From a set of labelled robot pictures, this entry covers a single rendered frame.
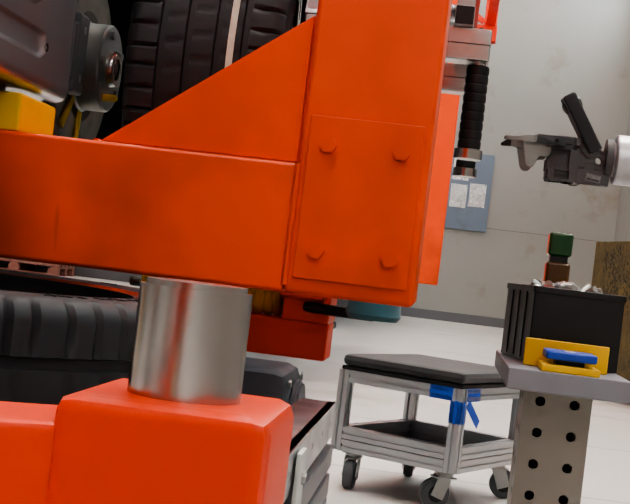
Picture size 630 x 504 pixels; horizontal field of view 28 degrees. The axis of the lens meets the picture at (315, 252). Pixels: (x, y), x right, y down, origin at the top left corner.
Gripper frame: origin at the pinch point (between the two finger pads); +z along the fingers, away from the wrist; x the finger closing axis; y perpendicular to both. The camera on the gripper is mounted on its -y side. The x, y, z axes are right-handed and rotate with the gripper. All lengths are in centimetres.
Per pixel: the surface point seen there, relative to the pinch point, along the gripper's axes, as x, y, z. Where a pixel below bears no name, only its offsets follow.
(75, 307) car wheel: -127, 30, 38
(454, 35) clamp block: -36.0, -11.4, 10.3
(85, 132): -15, 8, 73
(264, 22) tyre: -49, -8, 38
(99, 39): -25, -7, 69
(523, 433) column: -43, 47, -7
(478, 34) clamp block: -35.9, -11.9, 6.6
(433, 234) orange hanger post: 341, 16, 14
